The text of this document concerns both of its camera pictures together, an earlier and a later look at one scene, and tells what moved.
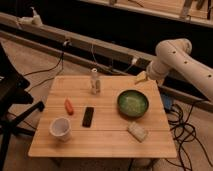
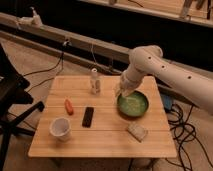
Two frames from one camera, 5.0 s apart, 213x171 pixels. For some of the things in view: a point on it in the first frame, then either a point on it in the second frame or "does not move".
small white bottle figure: x=95 y=83 does not move
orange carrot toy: x=69 y=106 does not move
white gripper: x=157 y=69 to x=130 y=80
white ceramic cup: x=60 y=128 does not move
